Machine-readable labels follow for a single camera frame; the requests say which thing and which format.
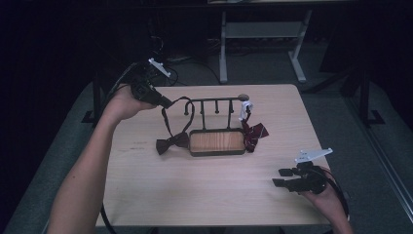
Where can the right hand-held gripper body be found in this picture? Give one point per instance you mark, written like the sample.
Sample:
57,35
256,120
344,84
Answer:
310,180

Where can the black hook rack wooden base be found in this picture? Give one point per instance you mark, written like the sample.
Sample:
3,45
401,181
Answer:
217,142

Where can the dark brown bow tie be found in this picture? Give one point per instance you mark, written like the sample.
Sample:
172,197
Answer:
172,142

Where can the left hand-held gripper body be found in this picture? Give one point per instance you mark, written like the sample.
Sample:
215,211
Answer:
142,86

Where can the black metal stand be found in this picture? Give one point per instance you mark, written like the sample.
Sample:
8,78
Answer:
95,97
366,97

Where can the person's right hand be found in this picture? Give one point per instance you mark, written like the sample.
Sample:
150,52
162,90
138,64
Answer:
329,203

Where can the person's left hand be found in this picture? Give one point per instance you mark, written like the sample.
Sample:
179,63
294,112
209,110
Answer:
121,105

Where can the red striped bow tie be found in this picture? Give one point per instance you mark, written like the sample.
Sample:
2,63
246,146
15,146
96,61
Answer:
255,132

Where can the white metal desk frame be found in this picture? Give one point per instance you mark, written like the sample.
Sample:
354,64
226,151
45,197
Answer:
264,31

